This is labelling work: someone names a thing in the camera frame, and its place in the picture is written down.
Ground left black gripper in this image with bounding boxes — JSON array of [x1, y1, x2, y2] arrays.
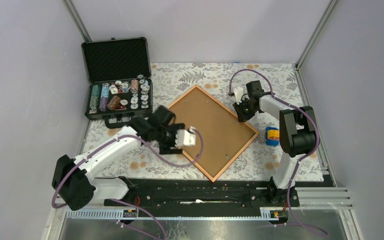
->
[[156, 123, 186, 155]]

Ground orange wooden photo frame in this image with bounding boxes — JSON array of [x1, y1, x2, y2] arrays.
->
[[168, 85, 260, 183]]

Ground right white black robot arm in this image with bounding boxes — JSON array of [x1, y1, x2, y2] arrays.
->
[[229, 81, 320, 206]]

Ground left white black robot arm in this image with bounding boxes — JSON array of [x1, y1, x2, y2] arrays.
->
[[51, 106, 197, 211]]

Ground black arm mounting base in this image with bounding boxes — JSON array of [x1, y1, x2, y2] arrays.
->
[[71, 177, 335, 219]]

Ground blue yellow toy block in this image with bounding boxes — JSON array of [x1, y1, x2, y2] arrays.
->
[[264, 126, 280, 147]]

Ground black poker chip case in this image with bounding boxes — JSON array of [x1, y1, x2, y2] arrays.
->
[[81, 37, 153, 129]]

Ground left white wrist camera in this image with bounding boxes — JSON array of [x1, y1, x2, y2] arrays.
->
[[174, 126, 197, 148]]

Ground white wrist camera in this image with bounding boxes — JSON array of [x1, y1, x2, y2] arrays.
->
[[232, 87, 246, 105], [174, 126, 197, 148]]

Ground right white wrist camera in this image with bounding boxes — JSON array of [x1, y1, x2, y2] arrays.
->
[[232, 87, 246, 105]]

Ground aluminium rail frame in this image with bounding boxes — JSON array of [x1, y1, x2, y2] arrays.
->
[[63, 187, 352, 221]]

